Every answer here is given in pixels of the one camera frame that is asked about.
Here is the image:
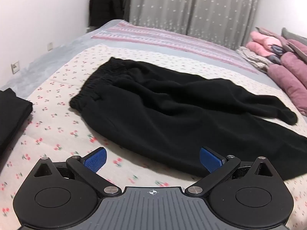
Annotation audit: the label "light grey bed cover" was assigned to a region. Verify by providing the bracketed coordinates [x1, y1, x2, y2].
[0, 19, 280, 99]

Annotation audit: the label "hanging black coat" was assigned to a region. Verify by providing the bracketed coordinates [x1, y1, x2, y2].
[88, 0, 125, 28]

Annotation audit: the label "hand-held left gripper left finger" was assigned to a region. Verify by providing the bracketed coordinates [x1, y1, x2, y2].
[32, 148, 122, 196]

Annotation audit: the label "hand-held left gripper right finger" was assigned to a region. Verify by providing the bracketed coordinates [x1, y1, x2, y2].
[185, 146, 277, 195]

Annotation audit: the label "cherry print bed sheet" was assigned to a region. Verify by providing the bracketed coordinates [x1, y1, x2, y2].
[0, 44, 307, 230]

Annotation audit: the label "grey striped knit cloth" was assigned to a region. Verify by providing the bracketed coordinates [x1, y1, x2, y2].
[236, 46, 272, 74]

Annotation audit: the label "pink striped blanket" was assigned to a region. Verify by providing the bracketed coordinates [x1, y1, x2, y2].
[92, 20, 259, 74]

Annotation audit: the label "folded black cloth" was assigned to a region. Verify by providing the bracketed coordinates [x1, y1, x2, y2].
[0, 88, 33, 164]

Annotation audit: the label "black pants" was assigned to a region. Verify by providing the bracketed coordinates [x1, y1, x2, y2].
[69, 57, 307, 181]

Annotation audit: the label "folded blue grey garment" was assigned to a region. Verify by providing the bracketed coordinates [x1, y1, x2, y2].
[268, 44, 285, 64]

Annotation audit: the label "grey star print curtain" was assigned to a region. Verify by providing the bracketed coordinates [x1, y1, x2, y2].
[129, 0, 261, 51]

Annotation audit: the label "pile of pink purple bedding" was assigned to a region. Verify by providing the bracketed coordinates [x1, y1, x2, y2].
[258, 27, 307, 117]

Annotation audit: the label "folded pink fleece garment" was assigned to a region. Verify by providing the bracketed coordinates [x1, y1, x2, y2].
[246, 31, 284, 58]

